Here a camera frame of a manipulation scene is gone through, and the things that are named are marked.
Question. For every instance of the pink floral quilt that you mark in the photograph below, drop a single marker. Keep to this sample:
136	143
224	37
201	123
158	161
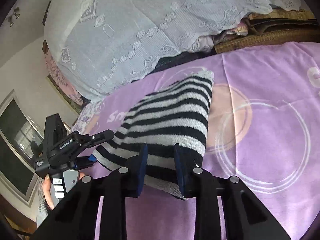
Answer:
62	82

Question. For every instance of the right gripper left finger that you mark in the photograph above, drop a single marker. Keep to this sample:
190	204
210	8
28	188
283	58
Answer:
100	199

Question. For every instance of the purple smile bed sheet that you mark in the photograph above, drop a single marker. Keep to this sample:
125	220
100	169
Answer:
263	123

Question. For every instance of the woven bamboo mat stack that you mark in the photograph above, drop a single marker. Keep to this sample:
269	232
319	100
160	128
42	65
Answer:
278	27

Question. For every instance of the white lace cover cloth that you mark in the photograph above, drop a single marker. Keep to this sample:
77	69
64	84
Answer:
101	45

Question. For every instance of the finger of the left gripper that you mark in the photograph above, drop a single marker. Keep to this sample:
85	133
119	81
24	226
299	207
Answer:
85	161
101	137

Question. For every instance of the person's left hand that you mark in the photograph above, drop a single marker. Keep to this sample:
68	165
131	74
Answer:
55	187

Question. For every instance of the black white striped sweater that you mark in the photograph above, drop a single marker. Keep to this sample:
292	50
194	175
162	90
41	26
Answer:
177	114

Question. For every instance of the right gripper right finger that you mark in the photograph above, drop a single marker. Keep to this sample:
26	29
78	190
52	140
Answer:
225	208

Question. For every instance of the wall hooks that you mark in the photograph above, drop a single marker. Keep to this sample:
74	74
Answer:
14	15

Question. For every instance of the floral bed sheet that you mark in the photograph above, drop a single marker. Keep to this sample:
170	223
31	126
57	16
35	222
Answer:
88	117

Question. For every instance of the dark framed window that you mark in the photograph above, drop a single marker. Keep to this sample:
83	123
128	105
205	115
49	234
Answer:
18	131

